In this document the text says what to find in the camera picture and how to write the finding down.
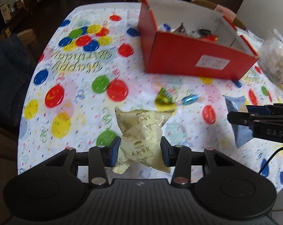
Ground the light blue snack packet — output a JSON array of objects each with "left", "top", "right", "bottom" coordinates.
[{"left": 224, "top": 95, "right": 253, "bottom": 148}]

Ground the cream pastry packet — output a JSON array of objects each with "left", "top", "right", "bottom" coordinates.
[{"left": 112, "top": 107, "right": 174, "bottom": 174}]

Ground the blue candy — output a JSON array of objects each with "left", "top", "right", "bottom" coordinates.
[{"left": 179, "top": 94, "right": 199, "bottom": 106}]

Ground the green white jelly cup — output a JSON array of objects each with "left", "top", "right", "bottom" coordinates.
[{"left": 155, "top": 87, "right": 178, "bottom": 105}]

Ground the dark red-brown snack packet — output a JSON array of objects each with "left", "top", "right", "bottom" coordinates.
[{"left": 201, "top": 34, "right": 218, "bottom": 43}]

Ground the small black snack packet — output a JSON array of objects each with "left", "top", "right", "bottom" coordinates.
[{"left": 197, "top": 28, "right": 211, "bottom": 37}]

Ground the dark brown chocolate packet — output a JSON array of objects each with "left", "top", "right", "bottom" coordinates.
[{"left": 172, "top": 22, "right": 187, "bottom": 35}]

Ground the white blue cracker packet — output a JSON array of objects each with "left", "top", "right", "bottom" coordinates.
[{"left": 158, "top": 23, "right": 171, "bottom": 32}]

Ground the clear bag of white snacks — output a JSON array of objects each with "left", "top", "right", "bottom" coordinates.
[{"left": 258, "top": 29, "right": 283, "bottom": 86}]

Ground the balloon birthday tablecloth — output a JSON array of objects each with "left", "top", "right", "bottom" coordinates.
[{"left": 17, "top": 3, "right": 283, "bottom": 191}]

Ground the red cardboard box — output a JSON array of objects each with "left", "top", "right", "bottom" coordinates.
[{"left": 138, "top": 0, "right": 258, "bottom": 81}]

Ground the wooden chair with pink cloth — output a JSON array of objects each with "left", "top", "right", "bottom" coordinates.
[{"left": 191, "top": 0, "right": 246, "bottom": 30}]

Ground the wooden chair with denim jacket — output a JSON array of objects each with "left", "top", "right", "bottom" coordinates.
[{"left": 0, "top": 29, "right": 36, "bottom": 160}]

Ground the black cable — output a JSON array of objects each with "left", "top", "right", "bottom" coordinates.
[{"left": 258, "top": 146, "right": 283, "bottom": 174}]

